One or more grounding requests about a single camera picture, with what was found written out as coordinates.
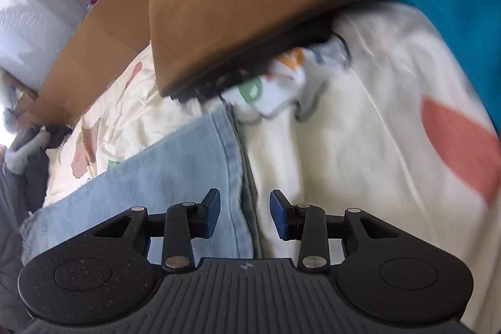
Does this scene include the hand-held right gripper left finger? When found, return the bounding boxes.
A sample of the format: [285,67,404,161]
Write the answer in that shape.
[94,188,221,273]

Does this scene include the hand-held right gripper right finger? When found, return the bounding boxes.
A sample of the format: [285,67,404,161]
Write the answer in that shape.
[269,189,392,272]

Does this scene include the blue denim pants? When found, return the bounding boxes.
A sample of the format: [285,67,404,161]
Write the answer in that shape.
[19,109,261,268]

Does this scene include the bear print bedsheet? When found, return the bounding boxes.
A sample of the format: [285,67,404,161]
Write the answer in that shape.
[43,1,501,331]

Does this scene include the black garment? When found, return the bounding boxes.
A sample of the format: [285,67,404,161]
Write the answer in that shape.
[23,125,74,209]

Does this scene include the flattened cardboard sheet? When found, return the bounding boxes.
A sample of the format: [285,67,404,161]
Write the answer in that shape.
[16,0,173,128]

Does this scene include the dark grey pillow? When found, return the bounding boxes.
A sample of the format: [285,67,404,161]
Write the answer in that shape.
[0,162,44,319]

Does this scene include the brown folded garment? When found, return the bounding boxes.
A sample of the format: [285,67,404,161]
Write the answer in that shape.
[149,0,374,102]

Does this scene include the light grey wrapped mattress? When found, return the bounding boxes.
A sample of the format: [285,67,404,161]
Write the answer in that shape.
[0,0,109,92]

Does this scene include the teal garment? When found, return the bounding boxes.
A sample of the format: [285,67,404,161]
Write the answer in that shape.
[309,0,501,139]

